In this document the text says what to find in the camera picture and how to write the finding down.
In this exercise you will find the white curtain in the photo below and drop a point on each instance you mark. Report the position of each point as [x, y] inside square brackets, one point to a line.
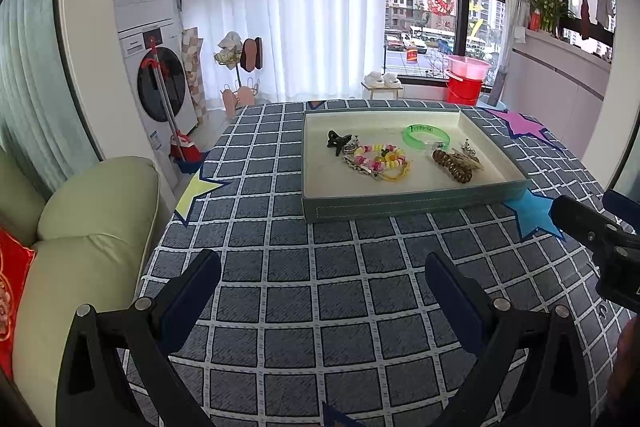
[290, 7]

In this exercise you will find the pale green sofa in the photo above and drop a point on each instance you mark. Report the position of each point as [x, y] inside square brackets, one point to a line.
[90, 227]

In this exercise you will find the green plant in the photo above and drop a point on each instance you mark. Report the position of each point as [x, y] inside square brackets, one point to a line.
[547, 4]

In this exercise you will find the small wooden stool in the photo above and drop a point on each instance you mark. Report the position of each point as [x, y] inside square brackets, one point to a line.
[382, 91]

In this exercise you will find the white cabinet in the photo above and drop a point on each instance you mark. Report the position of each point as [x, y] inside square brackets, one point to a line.
[550, 97]

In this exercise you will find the beige woven hair clip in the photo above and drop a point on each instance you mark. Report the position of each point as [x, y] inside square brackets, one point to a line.
[472, 163]

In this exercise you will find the red mop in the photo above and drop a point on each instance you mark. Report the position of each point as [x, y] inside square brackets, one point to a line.
[185, 152]

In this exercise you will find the dark blue star sticker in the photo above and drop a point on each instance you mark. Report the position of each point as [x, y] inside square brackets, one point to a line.
[335, 417]

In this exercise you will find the person's right forearm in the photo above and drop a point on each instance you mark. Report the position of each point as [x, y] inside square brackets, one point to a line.
[630, 362]

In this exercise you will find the pale pleated curtain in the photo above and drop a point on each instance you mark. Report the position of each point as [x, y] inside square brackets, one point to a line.
[40, 82]

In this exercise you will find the white washing machine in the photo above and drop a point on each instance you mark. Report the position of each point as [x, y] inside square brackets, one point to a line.
[185, 107]

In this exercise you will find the silver heart pendant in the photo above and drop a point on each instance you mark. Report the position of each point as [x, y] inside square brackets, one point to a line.
[467, 148]

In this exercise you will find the yellow star sticker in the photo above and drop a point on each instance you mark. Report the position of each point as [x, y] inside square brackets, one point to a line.
[197, 192]

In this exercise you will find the black hair claw clip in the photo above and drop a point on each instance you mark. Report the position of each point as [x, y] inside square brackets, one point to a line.
[337, 142]

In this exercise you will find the light blue star sticker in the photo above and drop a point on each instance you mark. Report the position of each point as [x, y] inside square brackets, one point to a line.
[530, 209]

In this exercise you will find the silver star hair clip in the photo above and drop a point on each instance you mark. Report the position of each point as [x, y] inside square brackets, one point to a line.
[357, 165]

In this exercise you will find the red vase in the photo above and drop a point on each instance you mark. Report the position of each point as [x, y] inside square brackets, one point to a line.
[535, 21]

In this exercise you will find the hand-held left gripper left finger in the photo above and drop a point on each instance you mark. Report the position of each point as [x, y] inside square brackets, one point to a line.
[192, 302]

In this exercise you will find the red hanging ornament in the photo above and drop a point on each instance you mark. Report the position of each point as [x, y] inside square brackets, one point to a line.
[586, 19]

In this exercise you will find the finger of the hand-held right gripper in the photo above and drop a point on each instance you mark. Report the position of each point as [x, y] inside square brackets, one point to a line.
[575, 217]
[622, 207]

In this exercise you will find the pink basin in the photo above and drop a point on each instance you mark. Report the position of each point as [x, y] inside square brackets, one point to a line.
[467, 67]

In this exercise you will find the white slippers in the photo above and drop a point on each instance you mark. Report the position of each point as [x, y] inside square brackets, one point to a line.
[229, 44]

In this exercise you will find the pink slippers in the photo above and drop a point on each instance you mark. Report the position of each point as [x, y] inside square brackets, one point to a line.
[245, 99]

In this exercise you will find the red bucket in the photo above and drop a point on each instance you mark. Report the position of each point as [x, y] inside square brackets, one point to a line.
[462, 92]

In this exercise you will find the brown slippers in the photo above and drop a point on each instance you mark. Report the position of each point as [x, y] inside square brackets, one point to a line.
[252, 54]

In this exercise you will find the purple star sticker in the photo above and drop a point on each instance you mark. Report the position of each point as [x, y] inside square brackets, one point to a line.
[520, 123]

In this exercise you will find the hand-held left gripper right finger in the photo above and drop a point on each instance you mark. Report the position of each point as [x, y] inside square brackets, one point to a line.
[455, 302]

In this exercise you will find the red cushion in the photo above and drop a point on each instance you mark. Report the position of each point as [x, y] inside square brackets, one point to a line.
[12, 287]

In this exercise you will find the red horse window decoration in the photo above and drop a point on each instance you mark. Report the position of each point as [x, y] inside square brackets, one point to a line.
[441, 2]

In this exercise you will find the white baby shoes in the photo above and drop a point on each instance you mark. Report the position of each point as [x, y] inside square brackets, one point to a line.
[381, 79]

